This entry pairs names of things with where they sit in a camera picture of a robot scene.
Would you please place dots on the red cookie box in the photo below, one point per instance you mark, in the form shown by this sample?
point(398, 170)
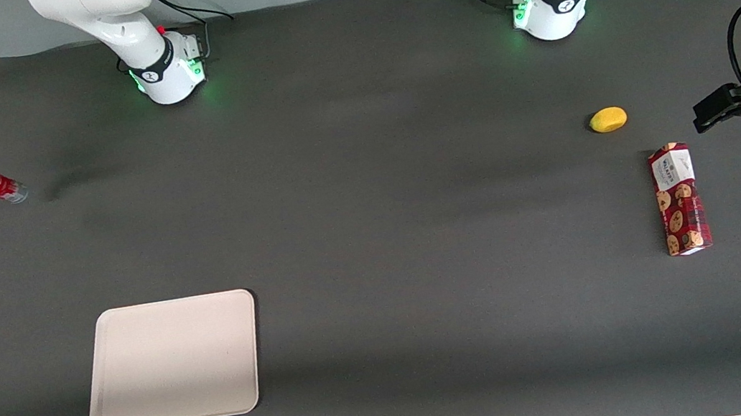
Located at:
point(680, 201)

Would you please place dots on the yellow lemon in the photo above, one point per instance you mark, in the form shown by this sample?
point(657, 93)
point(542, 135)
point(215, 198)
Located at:
point(608, 119)

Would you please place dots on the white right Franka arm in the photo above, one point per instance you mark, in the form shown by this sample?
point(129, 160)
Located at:
point(96, 7)

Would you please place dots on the dark grey table mat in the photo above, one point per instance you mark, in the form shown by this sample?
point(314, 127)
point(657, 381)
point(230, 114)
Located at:
point(374, 236)

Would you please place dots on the beige plastic tray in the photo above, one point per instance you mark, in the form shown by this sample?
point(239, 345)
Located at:
point(175, 362)

